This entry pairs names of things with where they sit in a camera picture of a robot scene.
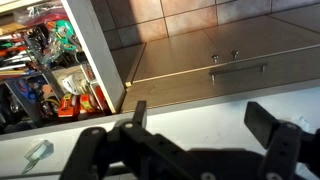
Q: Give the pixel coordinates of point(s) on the left round cabinet knob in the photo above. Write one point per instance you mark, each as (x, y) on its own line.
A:
(215, 58)

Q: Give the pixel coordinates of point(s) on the long metal drawer handle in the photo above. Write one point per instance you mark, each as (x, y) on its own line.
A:
(213, 72)

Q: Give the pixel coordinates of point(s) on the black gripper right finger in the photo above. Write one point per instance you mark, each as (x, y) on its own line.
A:
(286, 145)

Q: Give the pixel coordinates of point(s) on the clear plastic wrapper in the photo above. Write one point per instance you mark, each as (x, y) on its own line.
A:
(38, 152)

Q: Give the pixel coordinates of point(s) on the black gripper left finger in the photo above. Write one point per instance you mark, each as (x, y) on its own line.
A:
(96, 149)

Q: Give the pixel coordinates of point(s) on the open drawer with clutter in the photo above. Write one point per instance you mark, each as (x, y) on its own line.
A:
(36, 71)

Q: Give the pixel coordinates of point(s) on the right round cabinet knob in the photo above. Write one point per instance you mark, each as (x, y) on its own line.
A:
(234, 54)

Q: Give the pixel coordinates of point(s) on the round cabinet knob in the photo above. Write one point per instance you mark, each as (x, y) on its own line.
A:
(234, 54)
(215, 58)

